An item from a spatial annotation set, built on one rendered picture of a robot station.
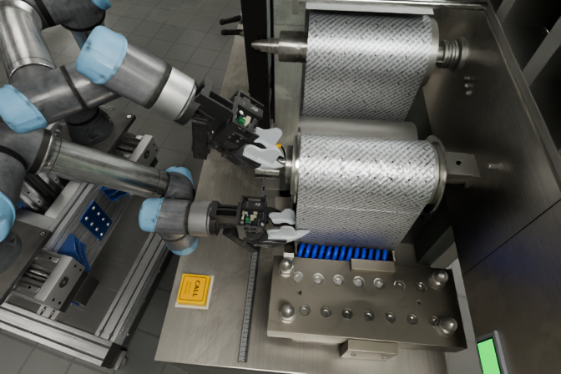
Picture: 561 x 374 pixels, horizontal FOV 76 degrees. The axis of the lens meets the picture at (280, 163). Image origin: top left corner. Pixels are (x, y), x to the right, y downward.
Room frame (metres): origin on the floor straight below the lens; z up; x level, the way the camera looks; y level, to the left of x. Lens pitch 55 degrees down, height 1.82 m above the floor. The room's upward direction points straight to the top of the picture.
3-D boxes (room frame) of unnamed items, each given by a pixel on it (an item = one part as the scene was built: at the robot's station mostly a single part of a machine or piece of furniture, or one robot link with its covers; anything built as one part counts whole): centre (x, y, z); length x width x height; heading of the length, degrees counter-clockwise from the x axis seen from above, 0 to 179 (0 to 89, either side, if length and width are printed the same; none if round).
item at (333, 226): (0.33, -0.15, 1.11); 0.23 x 0.01 x 0.18; 85
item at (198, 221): (0.36, 0.17, 1.11); 0.08 x 0.05 x 0.08; 175
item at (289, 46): (0.65, -0.03, 1.33); 0.06 x 0.06 x 0.06; 85
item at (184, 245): (0.38, 0.25, 1.01); 0.11 x 0.08 x 0.11; 11
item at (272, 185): (0.44, 0.01, 1.05); 0.06 x 0.05 x 0.31; 85
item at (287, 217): (0.36, -0.02, 1.12); 0.09 x 0.03 x 0.06; 86
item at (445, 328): (0.15, -0.33, 1.05); 0.04 x 0.04 x 0.04
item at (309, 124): (0.51, -0.16, 1.17); 0.26 x 0.12 x 0.12; 85
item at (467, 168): (0.38, -0.33, 1.28); 0.06 x 0.05 x 0.02; 85
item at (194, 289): (0.26, 0.21, 0.91); 0.07 x 0.07 x 0.02; 85
